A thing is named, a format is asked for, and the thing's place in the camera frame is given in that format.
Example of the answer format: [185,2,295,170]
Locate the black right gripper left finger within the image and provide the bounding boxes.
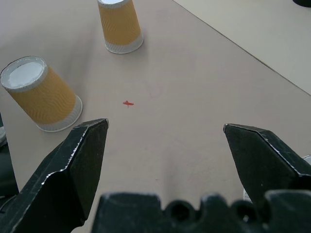
[0,118,109,233]

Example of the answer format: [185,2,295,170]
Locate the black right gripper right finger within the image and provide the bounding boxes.
[223,123,311,211]

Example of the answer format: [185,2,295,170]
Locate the orange ribbed paper cup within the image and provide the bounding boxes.
[0,56,84,133]
[97,0,144,54]

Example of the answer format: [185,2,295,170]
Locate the white table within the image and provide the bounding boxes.
[173,0,311,96]

